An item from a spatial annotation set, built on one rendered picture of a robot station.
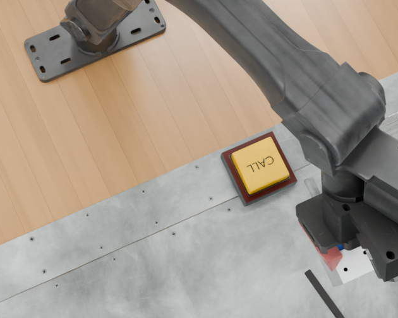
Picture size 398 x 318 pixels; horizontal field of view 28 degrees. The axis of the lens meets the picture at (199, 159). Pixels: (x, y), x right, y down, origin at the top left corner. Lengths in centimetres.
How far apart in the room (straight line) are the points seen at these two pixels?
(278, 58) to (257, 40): 2
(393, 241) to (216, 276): 35
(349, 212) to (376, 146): 8
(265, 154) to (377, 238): 33
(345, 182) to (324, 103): 11
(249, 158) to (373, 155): 35
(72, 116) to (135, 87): 10
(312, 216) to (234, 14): 27
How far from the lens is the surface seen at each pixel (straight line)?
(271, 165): 108
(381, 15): 123
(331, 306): 110
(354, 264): 94
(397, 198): 76
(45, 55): 116
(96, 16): 99
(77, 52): 116
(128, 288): 108
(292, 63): 72
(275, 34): 72
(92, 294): 108
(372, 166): 75
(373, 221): 81
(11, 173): 113
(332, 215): 82
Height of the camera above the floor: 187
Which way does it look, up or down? 75 degrees down
